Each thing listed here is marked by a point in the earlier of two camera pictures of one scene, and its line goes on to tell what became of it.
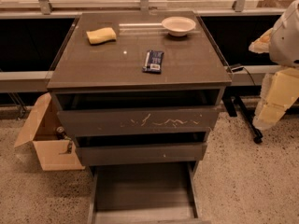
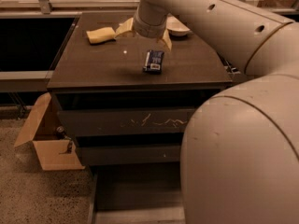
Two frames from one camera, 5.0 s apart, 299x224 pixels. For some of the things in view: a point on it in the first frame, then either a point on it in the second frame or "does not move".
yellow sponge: [101, 35] does not move
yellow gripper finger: [262, 45] to [151, 25]
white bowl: [178, 25] does not move
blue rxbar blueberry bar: [153, 62] does not move
